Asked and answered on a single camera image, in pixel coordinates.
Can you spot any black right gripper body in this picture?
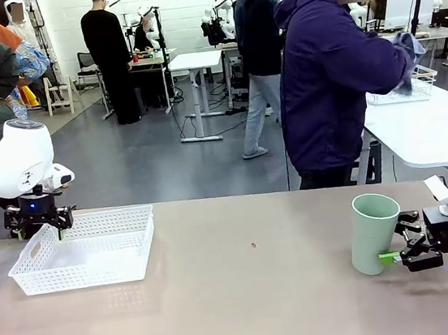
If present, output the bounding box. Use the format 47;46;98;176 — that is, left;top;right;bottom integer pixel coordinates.
421;204;448;257

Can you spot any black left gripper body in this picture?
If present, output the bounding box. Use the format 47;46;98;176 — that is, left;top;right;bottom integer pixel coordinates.
16;190;59;231

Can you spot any pale green cup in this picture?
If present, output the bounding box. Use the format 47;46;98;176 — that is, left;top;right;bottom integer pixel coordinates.
342;190;408;279

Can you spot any white perforated plastic basket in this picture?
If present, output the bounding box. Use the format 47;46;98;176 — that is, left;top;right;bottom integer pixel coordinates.
1;204;163;299

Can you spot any blue grey cloth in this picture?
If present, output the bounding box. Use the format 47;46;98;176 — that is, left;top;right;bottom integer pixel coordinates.
390;28;427;61

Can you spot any person's right forearm, purple sleeve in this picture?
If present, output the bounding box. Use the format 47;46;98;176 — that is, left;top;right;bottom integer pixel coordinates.
367;32;419;92

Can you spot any white side table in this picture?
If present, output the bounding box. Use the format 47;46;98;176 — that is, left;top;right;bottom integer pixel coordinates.
357;66;448;178

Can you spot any small wooden stool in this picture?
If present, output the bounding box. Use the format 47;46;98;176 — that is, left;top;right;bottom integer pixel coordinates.
42;73;78;117

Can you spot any black chair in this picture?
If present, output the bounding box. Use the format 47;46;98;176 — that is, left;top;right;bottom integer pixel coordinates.
74;49;106;92

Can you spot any mannequin in orange garment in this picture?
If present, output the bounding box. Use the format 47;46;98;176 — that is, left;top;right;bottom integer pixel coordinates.
0;0;58;122

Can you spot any person in black clothes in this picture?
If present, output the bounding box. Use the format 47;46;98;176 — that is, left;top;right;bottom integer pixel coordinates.
78;0;142;130

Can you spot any person in purple jacket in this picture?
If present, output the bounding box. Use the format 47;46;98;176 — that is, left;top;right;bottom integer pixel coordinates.
266;0;433;193

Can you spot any person in light hoodie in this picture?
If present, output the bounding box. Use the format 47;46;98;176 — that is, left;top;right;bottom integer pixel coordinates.
2;0;44;58

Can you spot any wood top desk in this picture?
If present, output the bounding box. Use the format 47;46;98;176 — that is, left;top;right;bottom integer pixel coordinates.
127;47;185;118

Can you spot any seated person in black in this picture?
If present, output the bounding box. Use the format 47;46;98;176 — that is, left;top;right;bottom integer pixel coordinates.
130;15;158;53

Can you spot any white standing desk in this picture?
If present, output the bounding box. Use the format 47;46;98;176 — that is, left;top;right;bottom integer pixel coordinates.
168;49;234;146

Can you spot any black tripod pole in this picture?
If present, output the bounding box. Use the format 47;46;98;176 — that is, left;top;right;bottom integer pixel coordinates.
407;0;437;38

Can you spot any person in navy jacket, jeans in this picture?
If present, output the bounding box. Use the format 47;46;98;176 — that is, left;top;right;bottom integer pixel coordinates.
222;0;302;161

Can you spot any black backpack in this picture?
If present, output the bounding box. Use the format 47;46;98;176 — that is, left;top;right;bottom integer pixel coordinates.
200;15;226;47

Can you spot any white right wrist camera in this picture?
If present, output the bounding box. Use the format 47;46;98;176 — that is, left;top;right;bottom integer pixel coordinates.
422;174;448;220

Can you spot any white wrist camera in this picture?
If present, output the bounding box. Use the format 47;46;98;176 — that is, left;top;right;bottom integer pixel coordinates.
41;161;76;191
422;174;448;220

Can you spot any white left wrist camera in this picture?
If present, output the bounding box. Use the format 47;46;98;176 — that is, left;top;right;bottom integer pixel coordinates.
41;161;76;191

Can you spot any black metal frame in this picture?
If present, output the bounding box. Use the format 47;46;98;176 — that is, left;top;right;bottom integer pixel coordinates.
353;140;386;186

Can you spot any white wire dish rack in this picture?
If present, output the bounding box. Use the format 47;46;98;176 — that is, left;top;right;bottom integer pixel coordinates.
363;62;442;109

